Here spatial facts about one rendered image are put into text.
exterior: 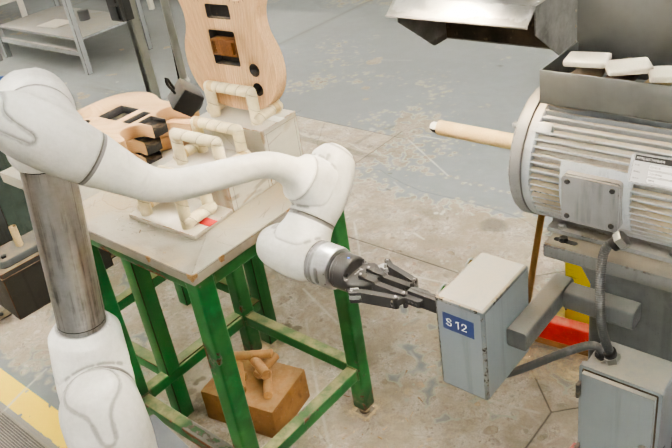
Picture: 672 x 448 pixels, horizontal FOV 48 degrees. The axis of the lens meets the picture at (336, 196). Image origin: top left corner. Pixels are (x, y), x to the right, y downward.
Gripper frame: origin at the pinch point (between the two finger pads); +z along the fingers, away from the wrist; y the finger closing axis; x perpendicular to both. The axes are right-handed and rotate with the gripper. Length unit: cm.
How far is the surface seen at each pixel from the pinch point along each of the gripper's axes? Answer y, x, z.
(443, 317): 3.7, 1.2, 6.2
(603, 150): -22.4, 24.7, 22.8
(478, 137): -29.9, 18.4, -5.6
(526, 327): -5.3, -3.0, 17.1
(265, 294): -59, -84, -122
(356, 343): -47, -74, -66
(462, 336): 3.6, -1.6, 9.7
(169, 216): -10, -13, -92
